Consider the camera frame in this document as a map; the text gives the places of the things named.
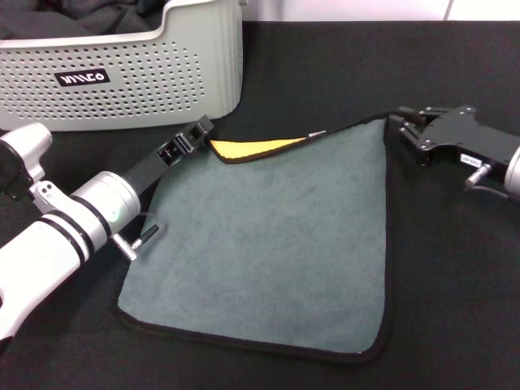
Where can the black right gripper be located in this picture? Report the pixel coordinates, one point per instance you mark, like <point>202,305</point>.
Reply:
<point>467,134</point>

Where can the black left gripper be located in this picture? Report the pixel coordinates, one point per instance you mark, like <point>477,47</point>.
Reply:
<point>156,162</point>

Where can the grey and yellow towel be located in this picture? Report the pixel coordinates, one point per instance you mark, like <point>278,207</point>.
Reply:
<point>264,243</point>

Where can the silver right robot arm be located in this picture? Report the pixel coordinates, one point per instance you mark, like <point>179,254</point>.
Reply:
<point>514,170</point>

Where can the grey perforated plastic storage box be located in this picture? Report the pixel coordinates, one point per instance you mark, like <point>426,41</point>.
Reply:
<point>162,81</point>

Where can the black tablecloth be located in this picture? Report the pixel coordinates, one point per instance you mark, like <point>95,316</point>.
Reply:
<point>447,264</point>

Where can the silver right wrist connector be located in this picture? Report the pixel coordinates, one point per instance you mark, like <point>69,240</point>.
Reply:
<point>478,176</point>

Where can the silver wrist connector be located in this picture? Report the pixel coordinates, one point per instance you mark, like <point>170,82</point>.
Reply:
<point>478,176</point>
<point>125,247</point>

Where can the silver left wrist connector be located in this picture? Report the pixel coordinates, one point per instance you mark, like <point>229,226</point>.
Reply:
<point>125,247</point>

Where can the dark cloths pile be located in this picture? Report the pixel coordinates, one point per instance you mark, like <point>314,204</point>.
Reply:
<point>81,20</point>

